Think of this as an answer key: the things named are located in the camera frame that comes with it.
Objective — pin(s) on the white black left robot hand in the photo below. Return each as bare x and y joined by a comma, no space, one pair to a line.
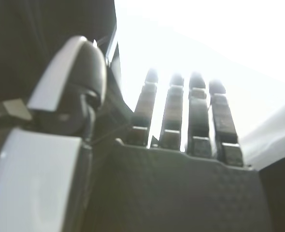
171,188

